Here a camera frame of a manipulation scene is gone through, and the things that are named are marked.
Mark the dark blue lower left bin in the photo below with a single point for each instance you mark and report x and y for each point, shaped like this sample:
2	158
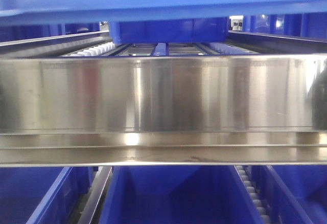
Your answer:
42	194

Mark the stainless steel shelf front rail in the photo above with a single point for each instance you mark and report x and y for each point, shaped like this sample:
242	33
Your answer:
215	110

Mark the white roller track upper left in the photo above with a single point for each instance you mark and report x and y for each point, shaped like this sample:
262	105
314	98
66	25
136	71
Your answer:
94	51

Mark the white roller track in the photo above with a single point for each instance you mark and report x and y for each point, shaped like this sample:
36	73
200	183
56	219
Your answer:
252	193
161	49
225	49
94	51

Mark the steel divider rail lower left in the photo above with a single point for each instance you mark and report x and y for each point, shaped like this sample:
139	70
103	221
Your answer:
89	207

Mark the dark blue bin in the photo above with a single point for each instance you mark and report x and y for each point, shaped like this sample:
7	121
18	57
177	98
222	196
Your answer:
42	194
178	194
292	193
167	31

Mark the white roller track lower right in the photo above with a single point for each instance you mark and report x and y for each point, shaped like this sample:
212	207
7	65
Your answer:
252	193

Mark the white roller track upper middle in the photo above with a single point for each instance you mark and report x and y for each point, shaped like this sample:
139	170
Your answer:
161	49

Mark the dark blue lower middle bin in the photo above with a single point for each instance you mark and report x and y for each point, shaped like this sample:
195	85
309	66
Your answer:
178	194

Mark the white roller track upper right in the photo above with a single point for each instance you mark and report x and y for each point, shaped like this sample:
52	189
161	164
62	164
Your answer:
225	49

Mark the dark blue rear bin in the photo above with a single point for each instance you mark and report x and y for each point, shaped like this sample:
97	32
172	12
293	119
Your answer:
167	31

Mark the dark blue lower right bin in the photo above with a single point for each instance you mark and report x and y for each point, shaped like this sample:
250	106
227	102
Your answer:
292	193

